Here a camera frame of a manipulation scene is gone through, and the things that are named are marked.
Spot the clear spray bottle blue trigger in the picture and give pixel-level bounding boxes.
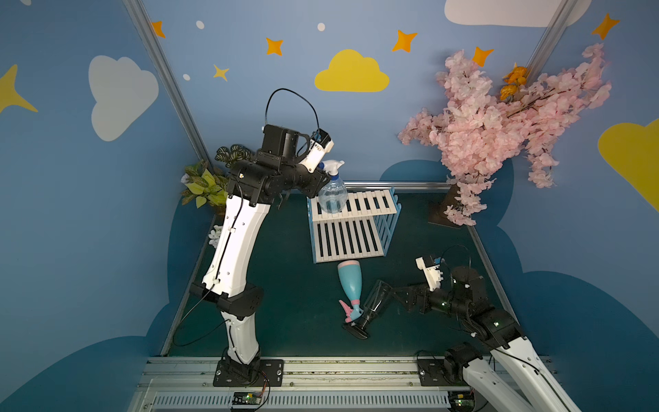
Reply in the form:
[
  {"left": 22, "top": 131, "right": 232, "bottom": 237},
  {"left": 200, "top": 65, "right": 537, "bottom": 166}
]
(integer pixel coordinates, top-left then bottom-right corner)
[{"left": 319, "top": 160, "right": 348, "bottom": 214}]

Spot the dark transparent spray bottle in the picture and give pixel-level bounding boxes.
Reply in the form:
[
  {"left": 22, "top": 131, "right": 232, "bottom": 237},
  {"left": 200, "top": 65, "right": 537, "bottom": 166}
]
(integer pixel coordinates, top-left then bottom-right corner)
[{"left": 343, "top": 280, "right": 393, "bottom": 340}]

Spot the blue white slatted shelf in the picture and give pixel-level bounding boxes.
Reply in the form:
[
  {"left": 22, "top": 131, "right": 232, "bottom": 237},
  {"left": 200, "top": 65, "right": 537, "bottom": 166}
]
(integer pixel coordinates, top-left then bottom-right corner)
[{"left": 307, "top": 187, "right": 402, "bottom": 264}]

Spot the teal pink spray bottle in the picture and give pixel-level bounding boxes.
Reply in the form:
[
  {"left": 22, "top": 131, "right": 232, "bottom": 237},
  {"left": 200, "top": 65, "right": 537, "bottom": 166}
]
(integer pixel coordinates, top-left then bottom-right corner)
[{"left": 337, "top": 260, "right": 363, "bottom": 323}]

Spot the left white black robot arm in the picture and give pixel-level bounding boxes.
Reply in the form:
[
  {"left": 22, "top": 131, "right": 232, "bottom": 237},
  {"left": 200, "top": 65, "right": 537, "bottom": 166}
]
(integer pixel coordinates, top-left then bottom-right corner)
[{"left": 200, "top": 125, "right": 334, "bottom": 368}]

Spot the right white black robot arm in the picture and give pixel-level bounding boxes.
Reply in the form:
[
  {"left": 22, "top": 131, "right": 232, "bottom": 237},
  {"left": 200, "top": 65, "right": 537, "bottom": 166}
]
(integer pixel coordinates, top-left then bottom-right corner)
[{"left": 394, "top": 261, "right": 580, "bottom": 411}]

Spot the yellow green leafy potted plant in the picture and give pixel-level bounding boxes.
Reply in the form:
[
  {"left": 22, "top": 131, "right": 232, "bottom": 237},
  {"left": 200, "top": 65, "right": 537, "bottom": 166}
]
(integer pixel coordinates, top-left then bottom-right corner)
[{"left": 181, "top": 144, "right": 254, "bottom": 216}]

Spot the white flower small pot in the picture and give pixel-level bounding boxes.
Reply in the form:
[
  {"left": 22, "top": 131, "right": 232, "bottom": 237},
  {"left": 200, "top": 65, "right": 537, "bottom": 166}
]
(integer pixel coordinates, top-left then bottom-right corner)
[{"left": 208, "top": 225, "right": 222, "bottom": 248}]

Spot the right green circuit board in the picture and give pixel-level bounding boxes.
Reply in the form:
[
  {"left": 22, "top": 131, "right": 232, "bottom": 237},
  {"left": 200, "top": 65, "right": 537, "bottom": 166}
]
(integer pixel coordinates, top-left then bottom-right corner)
[{"left": 448, "top": 391, "right": 475, "bottom": 412}]

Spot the green circuit board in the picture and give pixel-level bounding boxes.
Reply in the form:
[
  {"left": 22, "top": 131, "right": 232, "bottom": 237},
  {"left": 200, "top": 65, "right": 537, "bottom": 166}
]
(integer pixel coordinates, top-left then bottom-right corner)
[
  {"left": 448, "top": 391, "right": 475, "bottom": 412},
  {"left": 231, "top": 392, "right": 262, "bottom": 408}
]

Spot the pink cherry blossom tree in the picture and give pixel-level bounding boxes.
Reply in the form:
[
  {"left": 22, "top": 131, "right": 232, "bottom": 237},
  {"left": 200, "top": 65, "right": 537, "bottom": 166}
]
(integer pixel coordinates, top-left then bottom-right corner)
[{"left": 398, "top": 43, "right": 612, "bottom": 226}]

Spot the left green circuit board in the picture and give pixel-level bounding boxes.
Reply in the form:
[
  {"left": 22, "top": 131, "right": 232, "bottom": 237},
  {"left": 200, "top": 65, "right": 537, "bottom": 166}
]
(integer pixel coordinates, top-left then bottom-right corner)
[{"left": 231, "top": 392, "right": 262, "bottom": 408}]

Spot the orange artificial flower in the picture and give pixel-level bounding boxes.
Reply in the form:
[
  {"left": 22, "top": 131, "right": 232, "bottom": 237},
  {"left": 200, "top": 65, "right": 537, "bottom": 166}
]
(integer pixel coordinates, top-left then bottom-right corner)
[{"left": 499, "top": 65, "right": 529, "bottom": 102}]

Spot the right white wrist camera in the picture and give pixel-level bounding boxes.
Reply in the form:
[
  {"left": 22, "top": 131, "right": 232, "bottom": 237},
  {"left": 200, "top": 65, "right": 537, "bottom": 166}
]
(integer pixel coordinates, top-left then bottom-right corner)
[{"left": 415, "top": 256, "right": 444, "bottom": 292}]

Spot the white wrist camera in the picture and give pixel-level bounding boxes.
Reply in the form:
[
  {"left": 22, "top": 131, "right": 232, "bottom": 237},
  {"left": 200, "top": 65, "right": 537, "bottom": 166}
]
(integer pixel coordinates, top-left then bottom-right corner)
[
  {"left": 415, "top": 256, "right": 444, "bottom": 292},
  {"left": 298, "top": 129, "right": 334, "bottom": 173}
]

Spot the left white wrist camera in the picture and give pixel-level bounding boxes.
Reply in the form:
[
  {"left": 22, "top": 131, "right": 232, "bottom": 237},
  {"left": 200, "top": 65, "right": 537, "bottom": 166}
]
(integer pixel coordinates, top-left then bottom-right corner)
[{"left": 298, "top": 129, "right": 334, "bottom": 173}]

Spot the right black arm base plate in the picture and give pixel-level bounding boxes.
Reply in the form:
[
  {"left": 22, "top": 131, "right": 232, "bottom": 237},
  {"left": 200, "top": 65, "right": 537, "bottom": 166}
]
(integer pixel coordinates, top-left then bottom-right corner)
[{"left": 416, "top": 358, "right": 464, "bottom": 387}]

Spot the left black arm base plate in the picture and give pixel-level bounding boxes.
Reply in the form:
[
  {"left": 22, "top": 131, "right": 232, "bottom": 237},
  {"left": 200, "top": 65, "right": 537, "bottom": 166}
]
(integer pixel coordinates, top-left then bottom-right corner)
[{"left": 212, "top": 357, "right": 284, "bottom": 387}]

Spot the aluminium front rail frame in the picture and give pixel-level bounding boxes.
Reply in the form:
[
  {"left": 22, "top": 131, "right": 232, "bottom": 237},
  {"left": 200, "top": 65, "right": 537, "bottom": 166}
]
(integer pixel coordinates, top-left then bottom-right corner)
[{"left": 128, "top": 351, "right": 518, "bottom": 411}]

